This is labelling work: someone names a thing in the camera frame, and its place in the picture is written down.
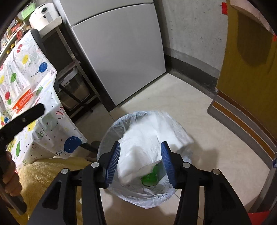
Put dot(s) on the white plastic bag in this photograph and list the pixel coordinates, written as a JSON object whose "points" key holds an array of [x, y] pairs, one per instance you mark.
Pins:
{"points": [[140, 142]]}

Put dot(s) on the metal shelf rack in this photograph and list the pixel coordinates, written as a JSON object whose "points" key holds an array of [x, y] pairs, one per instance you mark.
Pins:
{"points": [[67, 56]]}

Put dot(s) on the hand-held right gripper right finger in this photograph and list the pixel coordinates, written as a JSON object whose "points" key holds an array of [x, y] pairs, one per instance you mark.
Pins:
{"points": [[167, 165]]}

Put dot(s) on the yellow fluffy garment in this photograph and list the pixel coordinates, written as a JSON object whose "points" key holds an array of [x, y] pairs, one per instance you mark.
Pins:
{"points": [[43, 171]]}

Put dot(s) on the orange and white tissue box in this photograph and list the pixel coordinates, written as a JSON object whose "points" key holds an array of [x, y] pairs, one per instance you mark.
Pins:
{"points": [[26, 100]]}

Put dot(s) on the red tape piece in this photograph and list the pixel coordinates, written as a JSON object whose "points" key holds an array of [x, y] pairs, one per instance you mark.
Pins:
{"points": [[225, 8]]}

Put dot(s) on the white round kitchen appliance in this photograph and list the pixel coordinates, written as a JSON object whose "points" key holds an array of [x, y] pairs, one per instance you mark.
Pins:
{"points": [[43, 15]]}

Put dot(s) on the trash bin with clear liner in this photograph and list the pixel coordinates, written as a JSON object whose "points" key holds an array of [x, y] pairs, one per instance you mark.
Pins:
{"points": [[151, 195]]}

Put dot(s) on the green bottle in bin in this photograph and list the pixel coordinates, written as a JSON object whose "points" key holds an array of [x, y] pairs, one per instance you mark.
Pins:
{"points": [[150, 178]]}

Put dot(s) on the red sheet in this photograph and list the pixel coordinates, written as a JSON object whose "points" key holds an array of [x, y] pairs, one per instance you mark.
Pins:
{"points": [[259, 217]]}

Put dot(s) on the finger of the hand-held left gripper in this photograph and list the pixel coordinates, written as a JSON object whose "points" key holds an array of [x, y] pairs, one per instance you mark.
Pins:
{"points": [[23, 118]]}

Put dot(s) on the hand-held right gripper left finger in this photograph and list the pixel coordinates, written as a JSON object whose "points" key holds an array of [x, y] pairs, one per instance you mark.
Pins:
{"points": [[113, 164]]}

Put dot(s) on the balloon print tablecloth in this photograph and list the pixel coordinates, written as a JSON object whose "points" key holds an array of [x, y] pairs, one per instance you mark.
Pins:
{"points": [[26, 65]]}

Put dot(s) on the clear plastic storage box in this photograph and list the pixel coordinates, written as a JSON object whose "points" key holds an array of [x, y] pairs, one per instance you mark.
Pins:
{"points": [[74, 88]]}

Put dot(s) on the grey refrigerator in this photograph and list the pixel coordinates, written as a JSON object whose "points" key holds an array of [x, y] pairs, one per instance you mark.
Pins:
{"points": [[116, 49]]}

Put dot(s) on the yellow curtain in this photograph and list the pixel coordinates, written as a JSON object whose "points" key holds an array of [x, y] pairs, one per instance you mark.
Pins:
{"points": [[244, 71]]}

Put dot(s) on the striped door mat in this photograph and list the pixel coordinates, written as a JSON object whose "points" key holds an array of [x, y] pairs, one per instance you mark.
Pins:
{"points": [[238, 121]]}

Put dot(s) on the row of seasoning bottles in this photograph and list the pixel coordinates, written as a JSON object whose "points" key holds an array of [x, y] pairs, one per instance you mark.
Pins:
{"points": [[13, 32]]}

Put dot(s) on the green plastic basket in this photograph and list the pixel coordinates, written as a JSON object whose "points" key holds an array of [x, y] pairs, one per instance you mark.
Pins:
{"points": [[27, 9]]}

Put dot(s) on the person's left hand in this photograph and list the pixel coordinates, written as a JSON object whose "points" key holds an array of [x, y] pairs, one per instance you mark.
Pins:
{"points": [[12, 177]]}

